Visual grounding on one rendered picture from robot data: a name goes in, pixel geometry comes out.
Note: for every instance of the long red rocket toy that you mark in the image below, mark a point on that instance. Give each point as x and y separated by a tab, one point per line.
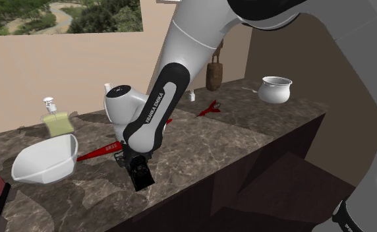
103	150

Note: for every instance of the white round pot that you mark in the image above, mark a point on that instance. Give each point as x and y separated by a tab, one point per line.
274	91

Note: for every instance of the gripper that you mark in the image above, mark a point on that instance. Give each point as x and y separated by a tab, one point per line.
141	173

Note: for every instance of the brown wooden figure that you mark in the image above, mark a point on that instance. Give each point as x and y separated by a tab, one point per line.
214	75

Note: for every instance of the small white bottle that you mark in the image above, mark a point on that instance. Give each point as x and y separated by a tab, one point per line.
191	96

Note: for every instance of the white bowl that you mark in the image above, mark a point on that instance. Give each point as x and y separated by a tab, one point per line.
44	160

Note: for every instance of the window with landscape view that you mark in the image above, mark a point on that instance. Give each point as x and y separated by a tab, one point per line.
79	16

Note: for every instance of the soap dispenser with yellow liquid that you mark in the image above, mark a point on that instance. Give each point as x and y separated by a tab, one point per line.
58	123

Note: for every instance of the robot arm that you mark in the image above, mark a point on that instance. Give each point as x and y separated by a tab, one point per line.
195	38

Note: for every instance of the small red rocket toy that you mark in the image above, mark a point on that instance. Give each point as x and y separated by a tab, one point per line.
209	110

